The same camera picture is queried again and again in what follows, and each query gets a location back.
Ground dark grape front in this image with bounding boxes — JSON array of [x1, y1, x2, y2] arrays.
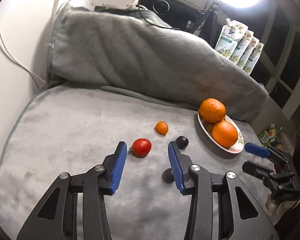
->
[[161, 168, 174, 184]]

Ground dark grape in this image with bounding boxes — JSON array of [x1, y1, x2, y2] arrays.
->
[[161, 168, 174, 184], [175, 136, 189, 150]]

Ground red cherry tomato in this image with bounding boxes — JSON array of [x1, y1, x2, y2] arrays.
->
[[128, 138, 152, 158]]

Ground small orange kumquat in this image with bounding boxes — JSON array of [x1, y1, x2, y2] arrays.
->
[[155, 121, 168, 135]]

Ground rough-skinned orange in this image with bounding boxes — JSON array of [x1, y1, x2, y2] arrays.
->
[[198, 98, 226, 123]]

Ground green snack packet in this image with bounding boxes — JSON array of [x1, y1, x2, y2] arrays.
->
[[258, 124, 277, 147]]

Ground floral white plate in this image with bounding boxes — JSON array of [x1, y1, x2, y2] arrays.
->
[[197, 113, 244, 154]]

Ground large smooth orange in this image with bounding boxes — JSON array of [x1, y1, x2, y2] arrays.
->
[[211, 120, 238, 148]]

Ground white refill pouch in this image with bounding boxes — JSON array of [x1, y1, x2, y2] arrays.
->
[[243, 42, 264, 75], [215, 18, 248, 59], [230, 30, 254, 64], [237, 36, 259, 69]]

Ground grey back cushion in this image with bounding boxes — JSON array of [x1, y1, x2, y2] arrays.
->
[[48, 6, 268, 122]]

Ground black cable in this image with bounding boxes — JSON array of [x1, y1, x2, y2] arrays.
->
[[136, 3, 191, 32]]

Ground white cable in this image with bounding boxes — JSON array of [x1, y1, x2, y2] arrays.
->
[[0, 0, 92, 90]]

